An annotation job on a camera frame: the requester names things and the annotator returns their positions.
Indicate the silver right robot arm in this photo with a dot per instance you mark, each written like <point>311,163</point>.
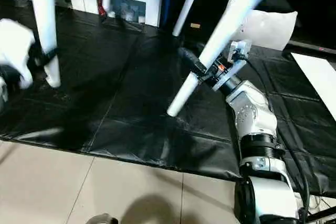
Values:
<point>257,124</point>

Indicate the small yellow tag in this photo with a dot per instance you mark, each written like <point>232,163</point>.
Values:
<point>195,25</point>

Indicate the white padded sheet with fitting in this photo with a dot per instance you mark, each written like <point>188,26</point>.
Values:
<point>268,27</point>

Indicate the black work mat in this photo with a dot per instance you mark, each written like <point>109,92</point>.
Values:
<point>131,93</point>

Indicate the flat white sheet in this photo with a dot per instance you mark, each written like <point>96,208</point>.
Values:
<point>317,80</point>

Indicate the black cabinet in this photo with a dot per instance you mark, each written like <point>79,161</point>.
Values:
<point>310,3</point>

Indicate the black stand leg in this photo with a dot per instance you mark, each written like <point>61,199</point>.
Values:
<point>321,214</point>

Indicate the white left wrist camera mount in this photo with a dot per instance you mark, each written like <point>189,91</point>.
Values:
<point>16,51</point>

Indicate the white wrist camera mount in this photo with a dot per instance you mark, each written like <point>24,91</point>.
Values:
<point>16,51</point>
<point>239,51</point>

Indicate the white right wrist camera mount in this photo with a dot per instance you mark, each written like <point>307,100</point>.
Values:
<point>239,51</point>

